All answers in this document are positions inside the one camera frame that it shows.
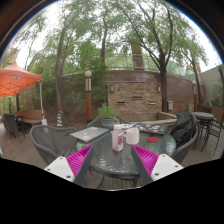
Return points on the green plant in teal pot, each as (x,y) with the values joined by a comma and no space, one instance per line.
(107,115)

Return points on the blue yellow striped cone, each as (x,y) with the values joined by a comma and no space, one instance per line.
(59,120)

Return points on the grey chair under jacket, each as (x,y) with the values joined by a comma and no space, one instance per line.
(186,150)

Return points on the grey woven patio chair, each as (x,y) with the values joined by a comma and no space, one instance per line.
(50,140)

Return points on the wall lantern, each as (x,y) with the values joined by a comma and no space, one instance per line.
(159,89)
(111,88)

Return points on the dark-trunked tree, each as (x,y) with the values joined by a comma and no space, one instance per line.
(163,90)

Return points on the dark metal patio chair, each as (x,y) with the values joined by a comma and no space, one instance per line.
(213,131)

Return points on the orange canopy tent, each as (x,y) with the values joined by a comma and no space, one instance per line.
(16,78)

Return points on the pink drink bottle white cap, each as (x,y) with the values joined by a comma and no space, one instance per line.
(117,140)

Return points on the white printed booklet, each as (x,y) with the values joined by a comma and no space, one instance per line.
(126,126)

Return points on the silver laptop with stickers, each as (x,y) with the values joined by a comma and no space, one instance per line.
(89,134)

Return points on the grey wall utility box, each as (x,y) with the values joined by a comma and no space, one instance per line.
(170,105)

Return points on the white mug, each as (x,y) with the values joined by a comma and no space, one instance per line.
(132,136)

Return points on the dark woven patio chair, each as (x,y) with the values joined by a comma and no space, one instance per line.
(12,125)

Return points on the brown globe-topped lamp post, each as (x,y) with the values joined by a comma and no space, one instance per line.
(88,100)

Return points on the wooden bench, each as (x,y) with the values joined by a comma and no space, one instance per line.
(30,116)

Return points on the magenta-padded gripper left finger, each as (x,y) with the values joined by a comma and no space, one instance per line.
(79,161)

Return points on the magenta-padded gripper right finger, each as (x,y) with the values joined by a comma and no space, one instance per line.
(146,160)

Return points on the slim globe-topped lamp post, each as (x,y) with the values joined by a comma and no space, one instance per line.
(194,96)

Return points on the small round patio table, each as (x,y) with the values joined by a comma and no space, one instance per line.
(203,115)

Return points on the dark laptop with stickers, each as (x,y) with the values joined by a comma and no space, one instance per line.
(152,128)

